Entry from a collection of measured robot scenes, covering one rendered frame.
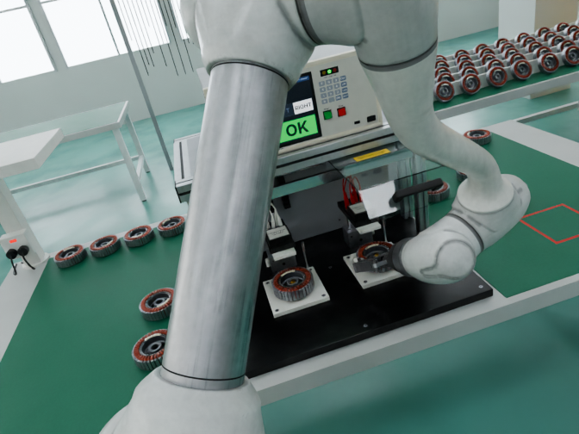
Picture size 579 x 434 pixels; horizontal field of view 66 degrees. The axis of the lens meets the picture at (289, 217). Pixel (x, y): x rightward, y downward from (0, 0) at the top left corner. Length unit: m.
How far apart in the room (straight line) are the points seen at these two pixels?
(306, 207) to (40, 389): 0.86
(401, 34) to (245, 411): 0.46
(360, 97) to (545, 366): 1.34
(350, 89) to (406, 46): 0.63
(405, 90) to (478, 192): 0.36
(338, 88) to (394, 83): 0.59
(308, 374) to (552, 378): 1.21
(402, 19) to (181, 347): 0.44
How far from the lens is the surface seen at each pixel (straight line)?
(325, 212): 1.41
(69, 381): 1.30
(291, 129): 1.16
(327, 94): 1.16
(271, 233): 1.19
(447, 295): 1.15
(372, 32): 0.55
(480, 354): 2.08
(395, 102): 0.62
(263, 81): 0.55
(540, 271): 1.28
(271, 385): 1.04
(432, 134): 0.68
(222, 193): 0.51
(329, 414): 1.90
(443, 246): 0.85
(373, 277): 1.20
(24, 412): 1.30
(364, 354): 1.05
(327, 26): 0.55
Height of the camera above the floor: 1.51
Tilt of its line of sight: 28 degrees down
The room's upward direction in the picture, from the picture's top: 13 degrees counter-clockwise
